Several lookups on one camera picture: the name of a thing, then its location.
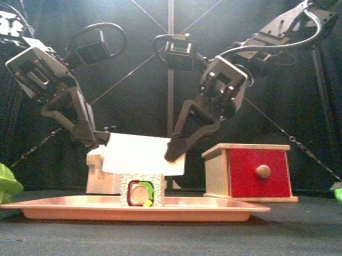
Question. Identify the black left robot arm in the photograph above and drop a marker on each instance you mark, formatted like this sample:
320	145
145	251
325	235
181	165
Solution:
18	23

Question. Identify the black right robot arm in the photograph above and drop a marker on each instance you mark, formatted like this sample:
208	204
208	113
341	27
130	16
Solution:
285	23

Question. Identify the toy sushi roll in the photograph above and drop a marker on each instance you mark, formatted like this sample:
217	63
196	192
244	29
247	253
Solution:
141	195

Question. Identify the small black upright part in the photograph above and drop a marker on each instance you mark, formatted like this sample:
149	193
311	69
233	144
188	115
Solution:
110	128

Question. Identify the wooden coin box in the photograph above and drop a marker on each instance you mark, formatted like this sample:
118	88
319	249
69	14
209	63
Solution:
216	173

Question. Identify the light wooden cube block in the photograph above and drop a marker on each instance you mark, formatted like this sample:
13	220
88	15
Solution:
96	180

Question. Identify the red drawer wooden knob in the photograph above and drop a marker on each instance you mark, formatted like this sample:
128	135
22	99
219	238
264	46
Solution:
249	160

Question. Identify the green toy lettuce leaf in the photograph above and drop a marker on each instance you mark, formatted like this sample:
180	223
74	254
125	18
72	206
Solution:
9	186

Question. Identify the pink plastic tray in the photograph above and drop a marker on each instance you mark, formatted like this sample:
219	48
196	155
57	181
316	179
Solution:
68	210

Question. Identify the green toy pickle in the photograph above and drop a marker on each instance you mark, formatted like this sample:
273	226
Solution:
340	196

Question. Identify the metal frame pole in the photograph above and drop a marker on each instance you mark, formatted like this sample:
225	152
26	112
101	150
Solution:
170	100

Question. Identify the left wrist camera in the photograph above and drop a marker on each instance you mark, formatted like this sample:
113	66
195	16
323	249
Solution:
92	50

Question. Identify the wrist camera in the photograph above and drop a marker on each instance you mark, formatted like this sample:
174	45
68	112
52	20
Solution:
181	56
92	50

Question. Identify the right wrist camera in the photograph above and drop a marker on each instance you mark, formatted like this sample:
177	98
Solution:
181	56

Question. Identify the dark frame corner post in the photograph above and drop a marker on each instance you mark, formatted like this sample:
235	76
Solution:
321	100

